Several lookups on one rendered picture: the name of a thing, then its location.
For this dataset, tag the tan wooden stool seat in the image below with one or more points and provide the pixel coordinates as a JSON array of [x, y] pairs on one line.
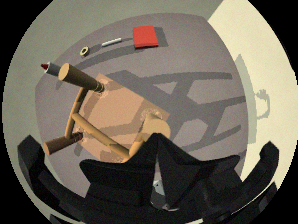
[[117, 112]]

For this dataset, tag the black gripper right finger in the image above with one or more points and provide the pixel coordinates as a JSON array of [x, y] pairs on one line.
[[180, 171]]

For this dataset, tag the tan wooden stool leg frame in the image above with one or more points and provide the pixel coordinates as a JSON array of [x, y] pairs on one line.
[[72, 75]]

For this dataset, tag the grey bottle with red pointed cap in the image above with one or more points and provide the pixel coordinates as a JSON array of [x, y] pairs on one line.
[[51, 69]]

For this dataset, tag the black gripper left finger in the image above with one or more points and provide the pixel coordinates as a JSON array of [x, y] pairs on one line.
[[136, 174]]

